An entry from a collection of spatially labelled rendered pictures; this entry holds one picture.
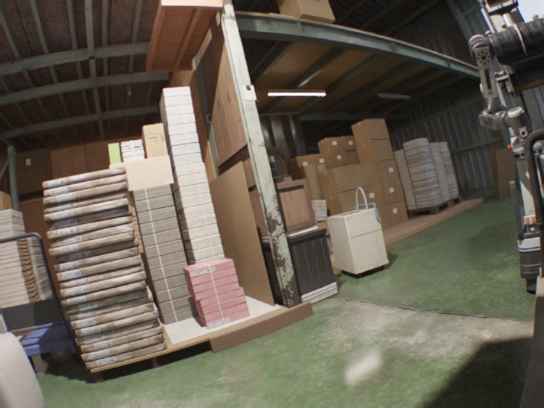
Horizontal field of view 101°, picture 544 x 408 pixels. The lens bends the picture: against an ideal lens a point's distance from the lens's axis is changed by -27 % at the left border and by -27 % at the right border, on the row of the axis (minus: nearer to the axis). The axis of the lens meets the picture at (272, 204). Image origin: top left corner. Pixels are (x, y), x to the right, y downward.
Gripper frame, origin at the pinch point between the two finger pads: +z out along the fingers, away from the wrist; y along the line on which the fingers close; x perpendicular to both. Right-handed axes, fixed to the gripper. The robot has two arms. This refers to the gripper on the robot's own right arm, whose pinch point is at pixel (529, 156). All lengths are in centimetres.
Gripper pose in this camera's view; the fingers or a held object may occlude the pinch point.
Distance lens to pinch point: 141.6
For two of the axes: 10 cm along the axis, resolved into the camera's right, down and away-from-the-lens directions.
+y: 6.5, -1.6, -7.4
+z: -6.1, 4.7, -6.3
